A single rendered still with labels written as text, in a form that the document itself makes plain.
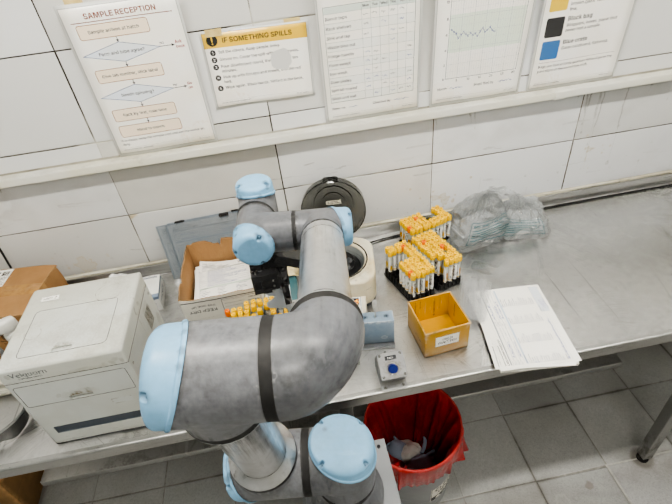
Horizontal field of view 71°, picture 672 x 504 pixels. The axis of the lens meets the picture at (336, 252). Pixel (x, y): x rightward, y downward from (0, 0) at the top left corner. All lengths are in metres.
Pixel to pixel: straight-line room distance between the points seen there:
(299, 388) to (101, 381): 0.82
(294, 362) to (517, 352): 0.98
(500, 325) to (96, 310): 1.08
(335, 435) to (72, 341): 0.66
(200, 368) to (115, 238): 1.30
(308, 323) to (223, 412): 0.12
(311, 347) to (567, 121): 1.50
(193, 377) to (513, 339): 1.07
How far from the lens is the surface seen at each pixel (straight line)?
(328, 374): 0.50
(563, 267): 1.71
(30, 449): 1.52
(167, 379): 0.51
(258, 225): 0.85
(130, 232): 1.74
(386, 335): 1.36
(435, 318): 1.45
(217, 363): 0.49
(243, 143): 1.49
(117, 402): 1.31
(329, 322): 0.52
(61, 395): 1.31
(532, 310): 1.51
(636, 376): 2.66
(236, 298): 1.43
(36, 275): 1.75
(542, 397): 2.44
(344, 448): 0.88
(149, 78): 1.47
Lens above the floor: 1.95
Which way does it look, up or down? 39 degrees down
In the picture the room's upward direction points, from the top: 7 degrees counter-clockwise
